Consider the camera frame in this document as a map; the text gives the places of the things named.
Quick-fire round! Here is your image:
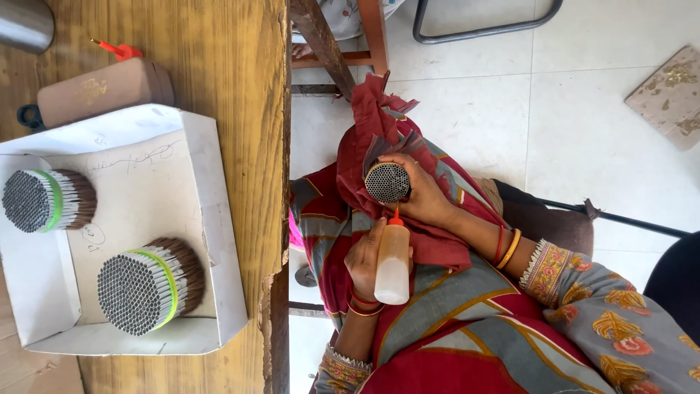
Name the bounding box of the translucent squeeze bottle red nozzle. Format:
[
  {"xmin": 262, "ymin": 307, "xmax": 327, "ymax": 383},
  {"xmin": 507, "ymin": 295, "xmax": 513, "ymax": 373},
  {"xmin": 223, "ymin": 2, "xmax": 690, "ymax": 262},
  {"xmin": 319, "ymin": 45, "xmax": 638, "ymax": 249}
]
[{"xmin": 374, "ymin": 202, "xmax": 411, "ymax": 306}]

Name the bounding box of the black chair back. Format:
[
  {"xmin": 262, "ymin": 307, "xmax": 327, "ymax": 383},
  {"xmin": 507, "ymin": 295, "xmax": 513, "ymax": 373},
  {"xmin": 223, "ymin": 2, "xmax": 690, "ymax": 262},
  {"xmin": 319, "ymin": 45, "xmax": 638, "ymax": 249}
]
[{"xmin": 643, "ymin": 230, "xmax": 700, "ymax": 347}]

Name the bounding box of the person's left hand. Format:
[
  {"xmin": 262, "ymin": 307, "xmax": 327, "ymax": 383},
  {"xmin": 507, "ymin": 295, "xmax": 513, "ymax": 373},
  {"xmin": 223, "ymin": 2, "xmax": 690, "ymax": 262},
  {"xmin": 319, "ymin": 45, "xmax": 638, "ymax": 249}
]
[{"xmin": 345, "ymin": 217, "xmax": 415, "ymax": 305}]

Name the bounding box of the black metal chair frame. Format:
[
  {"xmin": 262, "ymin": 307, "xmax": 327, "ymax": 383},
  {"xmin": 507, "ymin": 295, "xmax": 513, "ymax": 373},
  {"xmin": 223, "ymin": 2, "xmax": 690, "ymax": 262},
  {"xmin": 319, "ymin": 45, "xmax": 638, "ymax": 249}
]
[{"xmin": 412, "ymin": 0, "xmax": 564, "ymax": 45}]

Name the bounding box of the red cloth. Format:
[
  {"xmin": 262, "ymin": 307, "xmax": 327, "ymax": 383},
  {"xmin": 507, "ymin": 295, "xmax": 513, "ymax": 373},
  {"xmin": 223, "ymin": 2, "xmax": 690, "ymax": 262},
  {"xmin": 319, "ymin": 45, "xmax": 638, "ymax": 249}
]
[{"xmin": 336, "ymin": 73, "xmax": 478, "ymax": 270}]

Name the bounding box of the person's right hand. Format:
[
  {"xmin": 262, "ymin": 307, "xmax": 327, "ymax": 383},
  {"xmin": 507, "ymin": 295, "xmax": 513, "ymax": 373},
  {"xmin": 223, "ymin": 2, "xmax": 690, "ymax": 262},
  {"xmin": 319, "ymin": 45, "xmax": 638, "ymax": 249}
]
[{"xmin": 377, "ymin": 152, "xmax": 472, "ymax": 228}]

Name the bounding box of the steel cup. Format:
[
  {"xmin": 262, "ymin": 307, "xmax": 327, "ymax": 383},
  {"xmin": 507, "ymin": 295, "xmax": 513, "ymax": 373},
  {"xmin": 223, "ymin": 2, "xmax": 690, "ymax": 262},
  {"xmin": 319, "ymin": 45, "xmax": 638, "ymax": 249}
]
[{"xmin": 0, "ymin": 0, "xmax": 56, "ymax": 55}]

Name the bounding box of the wooden stool frame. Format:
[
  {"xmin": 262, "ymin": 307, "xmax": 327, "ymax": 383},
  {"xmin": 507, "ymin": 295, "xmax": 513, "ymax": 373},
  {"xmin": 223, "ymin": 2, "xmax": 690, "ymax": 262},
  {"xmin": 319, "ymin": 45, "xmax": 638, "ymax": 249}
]
[{"xmin": 291, "ymin": 0, "xmax": 390, "ymax": 76}]

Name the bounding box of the white cardboard tray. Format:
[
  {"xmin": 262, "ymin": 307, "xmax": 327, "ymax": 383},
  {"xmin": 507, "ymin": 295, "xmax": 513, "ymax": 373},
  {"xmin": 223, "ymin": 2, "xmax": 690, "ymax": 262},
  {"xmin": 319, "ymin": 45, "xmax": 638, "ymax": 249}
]
[{"xmin": 0, "ymin": 103, "xmax": 249, "ymax": 356}]

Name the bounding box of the small paper tube bundle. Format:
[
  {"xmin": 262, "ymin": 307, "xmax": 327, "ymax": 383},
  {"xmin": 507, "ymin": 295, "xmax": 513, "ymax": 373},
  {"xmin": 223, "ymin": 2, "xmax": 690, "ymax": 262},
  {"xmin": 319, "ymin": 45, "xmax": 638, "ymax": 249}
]
[{"xmin": 364, "ymin": 161, "xmax": 412, "ymax": 205}]

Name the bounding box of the stained beige tile piece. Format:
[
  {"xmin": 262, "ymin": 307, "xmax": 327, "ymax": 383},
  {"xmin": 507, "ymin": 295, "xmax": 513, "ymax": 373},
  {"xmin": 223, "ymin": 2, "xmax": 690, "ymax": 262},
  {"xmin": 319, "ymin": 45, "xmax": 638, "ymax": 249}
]
[{"xmin": 625, "ymin": 44, "xmax": 700, "ymax": 152}]

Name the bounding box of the brown chair seat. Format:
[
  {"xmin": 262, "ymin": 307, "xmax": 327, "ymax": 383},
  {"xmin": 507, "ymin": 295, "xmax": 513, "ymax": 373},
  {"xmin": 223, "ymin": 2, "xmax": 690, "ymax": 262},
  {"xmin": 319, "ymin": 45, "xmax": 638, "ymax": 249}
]
[{"xmin": 474, "ymin": 177, "xmax": 595, "ymax": 259}]

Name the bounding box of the paper tube bundle green band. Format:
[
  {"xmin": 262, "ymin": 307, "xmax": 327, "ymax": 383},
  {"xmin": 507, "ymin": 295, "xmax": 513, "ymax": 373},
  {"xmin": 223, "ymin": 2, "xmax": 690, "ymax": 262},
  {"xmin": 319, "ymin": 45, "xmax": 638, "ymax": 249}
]
[
  {"xmin": 1, "ymin": 169, "xmax": 98, "ymax": 234},
  {"xmin": 97, "ymin": 237, "xmax": 206, "ymax": 337}
]

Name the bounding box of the pink cloth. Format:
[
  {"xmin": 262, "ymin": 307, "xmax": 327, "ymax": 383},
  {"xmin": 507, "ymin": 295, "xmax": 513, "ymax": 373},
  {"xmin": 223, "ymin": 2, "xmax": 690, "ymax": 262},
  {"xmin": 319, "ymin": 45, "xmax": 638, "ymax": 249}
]
[{"xmin": 288, "ymin": 209, "xmax": 305, "ymax": 251}]

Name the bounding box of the brown bottle black loop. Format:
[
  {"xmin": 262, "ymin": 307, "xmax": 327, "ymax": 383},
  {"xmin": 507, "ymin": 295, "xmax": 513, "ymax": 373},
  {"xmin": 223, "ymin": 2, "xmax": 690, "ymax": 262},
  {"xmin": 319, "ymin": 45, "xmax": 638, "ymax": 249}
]
[{"xmin": 16, "ymin": 57, "xmax": 176, "ymax": 132}]

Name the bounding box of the person's patterned red grey garment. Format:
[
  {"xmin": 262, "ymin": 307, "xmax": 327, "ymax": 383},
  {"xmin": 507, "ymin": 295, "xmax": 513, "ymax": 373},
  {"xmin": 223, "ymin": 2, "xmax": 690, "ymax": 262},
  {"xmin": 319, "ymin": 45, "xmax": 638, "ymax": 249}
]
[{"xmin": 289, "ymin": 104, "xmax": 700, "ymax": 394}]

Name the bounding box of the brown cardboard sheet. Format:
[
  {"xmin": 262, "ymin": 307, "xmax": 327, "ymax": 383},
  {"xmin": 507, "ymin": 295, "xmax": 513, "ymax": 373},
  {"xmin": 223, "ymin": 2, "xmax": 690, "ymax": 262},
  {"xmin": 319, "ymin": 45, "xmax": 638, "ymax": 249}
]
[{"xmin": 0, "ymin": 262, "xmax": 86, "ymax": 394}]

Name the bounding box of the wooden table leg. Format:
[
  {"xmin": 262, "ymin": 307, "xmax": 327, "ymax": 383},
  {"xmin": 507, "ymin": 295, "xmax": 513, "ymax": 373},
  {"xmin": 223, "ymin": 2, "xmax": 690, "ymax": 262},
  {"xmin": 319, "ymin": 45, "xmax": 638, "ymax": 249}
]
[{"xmin": 289, "ymin": 0, "xmax": 357, "ymax": 103}]

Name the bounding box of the black metal rod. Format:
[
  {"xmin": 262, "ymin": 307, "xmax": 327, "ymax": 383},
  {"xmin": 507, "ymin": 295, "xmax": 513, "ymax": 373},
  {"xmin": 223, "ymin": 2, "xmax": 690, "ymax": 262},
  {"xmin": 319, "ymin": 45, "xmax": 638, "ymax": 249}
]
[{"xmin": 538, "ymin": 197, "xmax": 693, "ymax": 240}]

